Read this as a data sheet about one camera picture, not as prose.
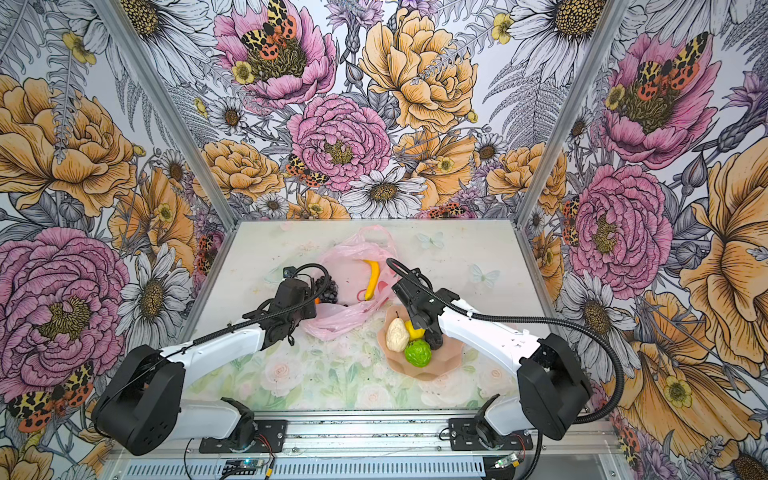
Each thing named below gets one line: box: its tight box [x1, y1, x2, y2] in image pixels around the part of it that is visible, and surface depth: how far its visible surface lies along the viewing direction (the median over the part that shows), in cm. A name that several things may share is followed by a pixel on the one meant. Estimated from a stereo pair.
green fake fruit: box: [404, 339, 433, 369], surface depth 83 cm
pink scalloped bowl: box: [378, 305, 465, 381], surface depth 85 cm
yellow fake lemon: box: [404, 320, 426, 340], surface depth 87 cm
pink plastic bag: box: [302, 225, 401, 341], surface depth 100 cm
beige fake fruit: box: [386, 311, 410, 353], surface depth 85 cm
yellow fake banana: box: [363, 260, 380, 301], surface depth 106 cm
